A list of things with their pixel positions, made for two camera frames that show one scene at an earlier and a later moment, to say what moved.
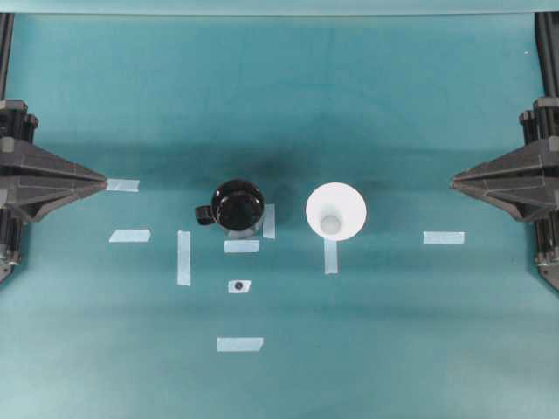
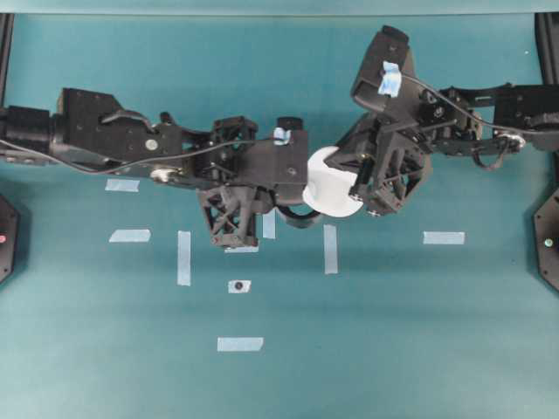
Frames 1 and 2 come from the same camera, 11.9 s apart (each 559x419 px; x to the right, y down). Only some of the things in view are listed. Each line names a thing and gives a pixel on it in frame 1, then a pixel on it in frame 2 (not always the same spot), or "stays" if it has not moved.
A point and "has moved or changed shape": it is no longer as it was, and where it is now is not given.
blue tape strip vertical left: x=184 y=257 stays
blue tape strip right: x=441 y=237 stays
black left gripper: x=24 y=163 -> x=230 y=153
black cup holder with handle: x=237 y=206 has moved or changed shape
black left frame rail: x=6 y=36 stays
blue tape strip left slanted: x=129 y=235 stays
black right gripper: x=536 y=161 -> x=423 y=122
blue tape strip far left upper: x=122 y=185 stays
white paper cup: x=335 y=210 -> x=327 y=190
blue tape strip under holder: x=241 y=246 stays
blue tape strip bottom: x=239 y=344 stays
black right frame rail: x=547 y=36 stays
